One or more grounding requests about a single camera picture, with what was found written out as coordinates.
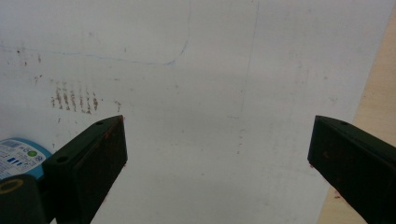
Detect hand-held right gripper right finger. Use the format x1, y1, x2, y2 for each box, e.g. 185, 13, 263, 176
307, 115, 396, 224

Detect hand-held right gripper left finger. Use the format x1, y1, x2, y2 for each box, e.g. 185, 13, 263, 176
41, 115, 129, 224

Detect white paper sheet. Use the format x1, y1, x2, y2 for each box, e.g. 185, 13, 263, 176
0, 0, 395, 224

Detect blue tub with white label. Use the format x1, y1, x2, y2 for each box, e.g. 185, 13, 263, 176
0, 137, 52, 181

